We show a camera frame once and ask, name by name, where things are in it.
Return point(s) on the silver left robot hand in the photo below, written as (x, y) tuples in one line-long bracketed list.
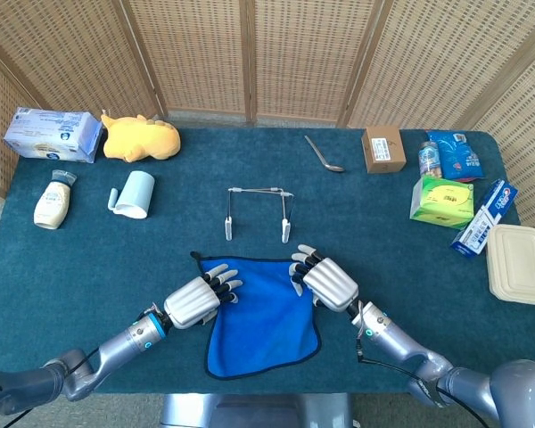
[(191, 303)]

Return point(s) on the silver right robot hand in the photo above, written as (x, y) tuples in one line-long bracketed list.
[(332, 285)]

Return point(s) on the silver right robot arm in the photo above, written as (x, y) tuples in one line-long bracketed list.
[(392, 334)]

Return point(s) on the blue snack bag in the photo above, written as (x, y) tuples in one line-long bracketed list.
[(459, 156)]

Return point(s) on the green tissue box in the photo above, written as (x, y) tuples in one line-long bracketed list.
[(441, 200)]

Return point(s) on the light blue plastic mug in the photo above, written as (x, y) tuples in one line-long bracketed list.
[(136, 191)]

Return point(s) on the silver robot torso base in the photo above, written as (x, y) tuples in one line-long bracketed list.
[(249, 412)]

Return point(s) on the blue cloth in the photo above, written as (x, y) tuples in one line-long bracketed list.
[(263, 330)]

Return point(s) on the cream lidded food container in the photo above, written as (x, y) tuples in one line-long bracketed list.
[(517, 263)]

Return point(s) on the woven bamboo folding screen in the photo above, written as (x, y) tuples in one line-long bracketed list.
[(196, 53)]

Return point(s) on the teal table carpet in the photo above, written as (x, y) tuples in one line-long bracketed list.
[(93, 267)]

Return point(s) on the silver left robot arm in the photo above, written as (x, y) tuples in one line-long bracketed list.
[(116, 345)]

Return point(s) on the brown cardboard box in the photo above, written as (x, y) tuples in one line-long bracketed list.
[(383, 149)]

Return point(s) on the yellow plush toy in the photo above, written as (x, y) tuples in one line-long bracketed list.
[(138, 138)]

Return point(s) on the cream squeeze bottle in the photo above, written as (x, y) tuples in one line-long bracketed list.
[(51, 205)]

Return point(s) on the blue white toothpaste box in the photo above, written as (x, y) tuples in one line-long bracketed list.
[(481, 227)]

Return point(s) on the metal spoon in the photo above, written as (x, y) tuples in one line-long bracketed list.
[(336, 167)]

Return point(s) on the clear snack jar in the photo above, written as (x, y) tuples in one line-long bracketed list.
[(429, 158)]

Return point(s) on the pale blue carton box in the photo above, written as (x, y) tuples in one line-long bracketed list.
[(49, 134)]

